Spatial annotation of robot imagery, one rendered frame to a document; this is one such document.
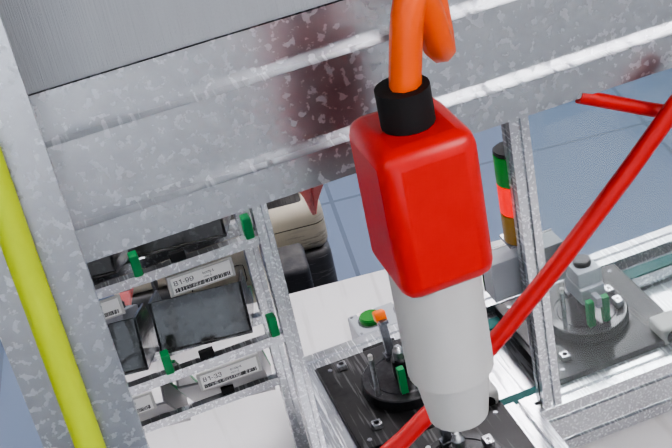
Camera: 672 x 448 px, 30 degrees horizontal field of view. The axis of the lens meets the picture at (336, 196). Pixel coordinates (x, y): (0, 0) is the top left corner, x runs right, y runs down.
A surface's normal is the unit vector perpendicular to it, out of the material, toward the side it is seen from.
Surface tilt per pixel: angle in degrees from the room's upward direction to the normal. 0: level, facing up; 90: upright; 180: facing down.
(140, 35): 90
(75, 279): 90
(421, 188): 90
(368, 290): 0
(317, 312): 0
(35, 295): 90
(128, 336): 65
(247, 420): 0
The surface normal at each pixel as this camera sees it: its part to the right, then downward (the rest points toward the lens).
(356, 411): -0.18, -0.84
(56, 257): 0.32, 0.44
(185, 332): 0.06, 0.07
